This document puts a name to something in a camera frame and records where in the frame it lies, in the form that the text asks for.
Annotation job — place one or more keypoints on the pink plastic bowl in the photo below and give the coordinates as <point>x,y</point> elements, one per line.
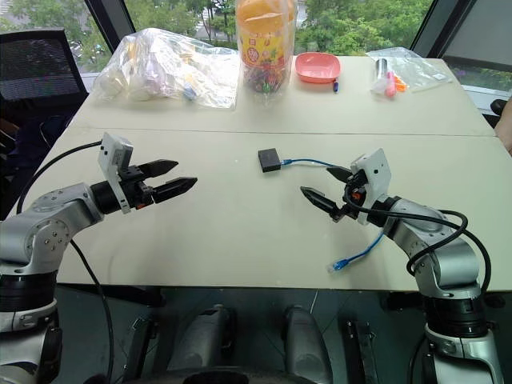
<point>318,67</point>

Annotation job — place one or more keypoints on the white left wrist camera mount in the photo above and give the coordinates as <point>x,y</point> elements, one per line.
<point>116,160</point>

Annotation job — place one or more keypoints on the black mesh office chair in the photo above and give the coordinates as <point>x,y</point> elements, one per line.
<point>34,72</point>

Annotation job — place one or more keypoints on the large clear candy jar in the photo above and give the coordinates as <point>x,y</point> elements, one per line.
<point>266,44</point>

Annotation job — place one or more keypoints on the blue red marker pen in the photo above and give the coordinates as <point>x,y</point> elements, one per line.
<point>336,85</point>

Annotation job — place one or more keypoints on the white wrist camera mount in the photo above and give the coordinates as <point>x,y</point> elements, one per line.
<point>116,160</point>
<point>374,176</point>

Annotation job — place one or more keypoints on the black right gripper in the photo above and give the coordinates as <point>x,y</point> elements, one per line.
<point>355,188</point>

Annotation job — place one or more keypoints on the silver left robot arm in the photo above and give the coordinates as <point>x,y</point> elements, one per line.
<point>44,224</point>

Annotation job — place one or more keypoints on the silver metal cylinder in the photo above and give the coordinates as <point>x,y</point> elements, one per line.
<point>380,69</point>

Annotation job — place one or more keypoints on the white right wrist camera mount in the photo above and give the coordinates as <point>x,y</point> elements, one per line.
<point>374,176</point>

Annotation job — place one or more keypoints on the clear bag with small items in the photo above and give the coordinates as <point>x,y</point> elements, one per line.
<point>404,74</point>

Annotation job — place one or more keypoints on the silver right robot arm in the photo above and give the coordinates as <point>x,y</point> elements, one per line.
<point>436,248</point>

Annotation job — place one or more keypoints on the clear plastic bag of items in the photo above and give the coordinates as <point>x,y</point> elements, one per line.
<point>168,66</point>

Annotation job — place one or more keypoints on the small black adapter box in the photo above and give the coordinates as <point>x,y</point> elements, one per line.
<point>269,159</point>

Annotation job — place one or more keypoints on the grey left robot leg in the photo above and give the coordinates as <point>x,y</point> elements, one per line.
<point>204,340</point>

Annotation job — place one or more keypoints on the grey robot leg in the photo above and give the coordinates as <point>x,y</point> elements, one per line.
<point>304,344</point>
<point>204,340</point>

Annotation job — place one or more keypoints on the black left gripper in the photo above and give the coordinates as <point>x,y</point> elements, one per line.
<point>134,188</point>

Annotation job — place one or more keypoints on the grey right robot leg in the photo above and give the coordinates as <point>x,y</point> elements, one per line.
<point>304,344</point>

